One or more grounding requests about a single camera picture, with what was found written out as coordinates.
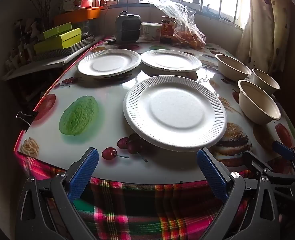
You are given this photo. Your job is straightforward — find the orange box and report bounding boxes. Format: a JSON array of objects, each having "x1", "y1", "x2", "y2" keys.
[{"x1": 54, "y1": 7, "x2": 100, "y2": 25}]

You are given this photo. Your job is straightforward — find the small green box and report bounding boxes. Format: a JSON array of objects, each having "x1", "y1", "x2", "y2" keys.
[{"x1": 37, "y1": 22, "x2": 73, "y2": 40}]

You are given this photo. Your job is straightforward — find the plaid blanket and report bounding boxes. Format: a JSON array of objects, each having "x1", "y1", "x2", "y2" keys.
[{"x1": 15, "y1": 152, "x2": 253, "y2": 240}]

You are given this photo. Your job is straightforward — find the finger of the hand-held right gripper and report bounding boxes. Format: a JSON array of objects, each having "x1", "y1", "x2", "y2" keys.
[
  {"x1": 244, "y1": 151, "x2": 295, "y2": 189},
  {"x1": 272, "y1": 140, "x2": 295, "y2": 170}
]

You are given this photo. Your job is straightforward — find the grey fan heater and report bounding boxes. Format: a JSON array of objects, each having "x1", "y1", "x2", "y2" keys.
[{"x1": 115, "y1": 11, "x2": 141, "y2": 43}]

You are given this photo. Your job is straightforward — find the beige paper bowl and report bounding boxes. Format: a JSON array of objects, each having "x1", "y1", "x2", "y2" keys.
[
  {"x1": 252, "y1": 68, "x2": 281, "y2": 95},
  {"x1": 214, "y1": 54, "x2": 252, "y2": 82},
  {"x1": 237, "y1": 79, "x2": 282, "y2": 125}
]

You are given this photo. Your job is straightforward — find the cluster of small bottles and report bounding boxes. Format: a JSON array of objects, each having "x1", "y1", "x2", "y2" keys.
[{"x1": 5, "y1": 17, "x2": 36, "y2": 68}]

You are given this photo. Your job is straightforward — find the food printed table cover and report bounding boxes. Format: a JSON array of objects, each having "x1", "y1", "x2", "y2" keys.
[{"x1": 14, "y1": 41, "x2": 295, "y2": 184}]

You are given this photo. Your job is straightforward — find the red label glass jar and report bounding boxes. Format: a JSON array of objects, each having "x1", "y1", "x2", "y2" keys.
[{"x1": 160, "y1": 16, "x2": 177, "y2": 43}]

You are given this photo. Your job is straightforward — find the white paper plate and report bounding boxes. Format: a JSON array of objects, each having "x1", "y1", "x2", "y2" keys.
[
  {"x1": 77, "y1": 49, "x2": 142, "y2": 78},
  {"x1": 141, "y1": 49, "x2": 203, "y2": 73},
  {"x1": 123, "y1": 75, "x2": 228, "y2": 152}
]

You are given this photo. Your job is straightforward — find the large green box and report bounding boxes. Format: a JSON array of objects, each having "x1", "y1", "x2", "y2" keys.
[{"x1": 33, "y1": 27, "x2": 82, "y2": 54}]

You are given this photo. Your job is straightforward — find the plastic bag of oranges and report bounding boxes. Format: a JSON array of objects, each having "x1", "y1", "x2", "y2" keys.
[{"x1": 151, "y1": 0, "x2": 206, "y2": 49}]

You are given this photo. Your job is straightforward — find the dry branches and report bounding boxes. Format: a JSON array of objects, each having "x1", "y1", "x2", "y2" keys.
[{"x1": 21, "y1": 0, "x2": 54, "y2": 30}]

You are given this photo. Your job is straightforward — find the white plastic tub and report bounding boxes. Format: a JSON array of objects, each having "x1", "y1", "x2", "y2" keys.
[{"x1": 140, "y1": 22, "x2": 162, "y2": 41}]

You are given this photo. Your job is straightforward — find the cream patterned curtain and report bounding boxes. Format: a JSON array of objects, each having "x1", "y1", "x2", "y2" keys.
[{"x1": 236, "y1": 0, "x2": 291, "y2": 80}]

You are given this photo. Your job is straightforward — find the chevron patterned box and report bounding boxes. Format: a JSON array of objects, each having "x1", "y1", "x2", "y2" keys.
[{"x1": 32, "y1": 35, "x2": 95, "y2": 62}]

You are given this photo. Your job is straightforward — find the white shelf board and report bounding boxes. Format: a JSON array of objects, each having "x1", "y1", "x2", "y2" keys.
[{"x1": 1, "y1": 36, "x2": 105, "y2": 80}]

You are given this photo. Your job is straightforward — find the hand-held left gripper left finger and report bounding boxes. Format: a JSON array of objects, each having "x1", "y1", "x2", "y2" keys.
[{"x1": 15, "y1": 147, "x2": 99, "y2": 240}]

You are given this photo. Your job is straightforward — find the black binder clip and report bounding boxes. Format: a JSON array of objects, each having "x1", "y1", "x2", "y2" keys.
[{"x1": 16, "y1": 110, "x2": 39, "y2": 125}]

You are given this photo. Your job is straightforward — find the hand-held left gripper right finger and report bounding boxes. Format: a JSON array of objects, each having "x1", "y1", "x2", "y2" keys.
[{"x1": 196, "y1": 147, "x2": 280, "y2": 240}]

